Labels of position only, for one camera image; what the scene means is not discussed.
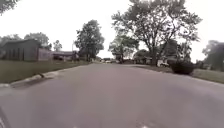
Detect dark round bush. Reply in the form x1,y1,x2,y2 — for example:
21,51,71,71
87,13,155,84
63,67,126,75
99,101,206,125
169,60,196,76

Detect large spreading tree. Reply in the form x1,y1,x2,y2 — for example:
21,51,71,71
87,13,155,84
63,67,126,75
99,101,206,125
111,0,203,66

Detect concrete kerb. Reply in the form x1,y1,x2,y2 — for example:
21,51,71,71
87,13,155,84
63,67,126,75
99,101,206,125
0,64,84,89

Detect tall dark tree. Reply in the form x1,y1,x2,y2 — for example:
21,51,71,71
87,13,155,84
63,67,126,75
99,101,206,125
73,19,105,62

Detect trees behind grey building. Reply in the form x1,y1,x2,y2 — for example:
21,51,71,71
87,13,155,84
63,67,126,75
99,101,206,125
0,32,63,52

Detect overhanging tree branches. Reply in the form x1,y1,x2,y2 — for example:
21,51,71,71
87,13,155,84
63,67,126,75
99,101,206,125
0,0,20,15

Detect small roadside tree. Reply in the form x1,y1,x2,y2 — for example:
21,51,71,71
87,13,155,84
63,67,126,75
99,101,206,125
108,34,140,64

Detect low house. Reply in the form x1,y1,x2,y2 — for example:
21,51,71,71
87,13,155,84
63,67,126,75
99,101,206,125
51,50,80,62

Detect grey building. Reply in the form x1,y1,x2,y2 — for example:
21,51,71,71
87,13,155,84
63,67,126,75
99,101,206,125
1,38,54,62

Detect dark house behind large tree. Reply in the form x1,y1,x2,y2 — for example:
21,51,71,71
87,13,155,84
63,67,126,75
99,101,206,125
133,41,189,67

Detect dark tree beside brick house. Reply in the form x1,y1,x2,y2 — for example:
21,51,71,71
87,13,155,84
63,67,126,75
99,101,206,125
201,39,224,72

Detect grey asphalt road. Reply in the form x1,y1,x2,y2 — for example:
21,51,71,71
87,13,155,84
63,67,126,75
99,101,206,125
0,63,224,128

